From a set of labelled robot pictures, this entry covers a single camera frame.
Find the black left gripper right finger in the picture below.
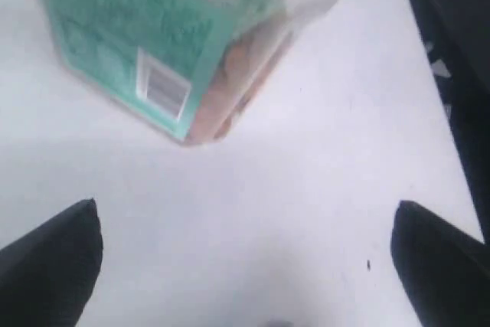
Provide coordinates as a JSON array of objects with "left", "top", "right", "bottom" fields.
[{"left": 390, "top": 201, "right": 489, "bottom": 326}]

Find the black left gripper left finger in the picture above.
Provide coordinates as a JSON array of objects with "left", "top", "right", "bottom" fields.
[{"left": 1, "top": 198, "right": 103, "bottom": 326}]

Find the clear jar yellow lid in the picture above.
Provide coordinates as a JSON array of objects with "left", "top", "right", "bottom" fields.
[{"left": 40, "top": 0, "right": 338, "bottom": 146}]

